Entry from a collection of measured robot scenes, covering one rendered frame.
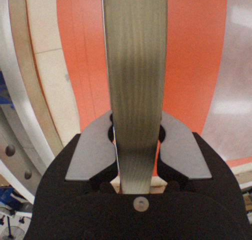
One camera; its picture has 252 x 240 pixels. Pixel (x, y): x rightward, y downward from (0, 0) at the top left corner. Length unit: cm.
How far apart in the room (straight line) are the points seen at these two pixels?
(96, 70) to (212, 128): 22
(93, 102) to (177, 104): 13
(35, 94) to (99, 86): 10
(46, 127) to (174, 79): 21
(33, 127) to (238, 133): 39
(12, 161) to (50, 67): 18
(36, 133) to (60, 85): 9
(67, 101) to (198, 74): 20
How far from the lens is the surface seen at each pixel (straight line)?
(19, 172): 29
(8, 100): 36
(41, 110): 21
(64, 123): 23
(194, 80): 19
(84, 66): 17
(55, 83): 20
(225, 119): 26
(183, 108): 20
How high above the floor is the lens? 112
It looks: 62 degrees down
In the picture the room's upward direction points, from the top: 176 degrees counter-clockwise
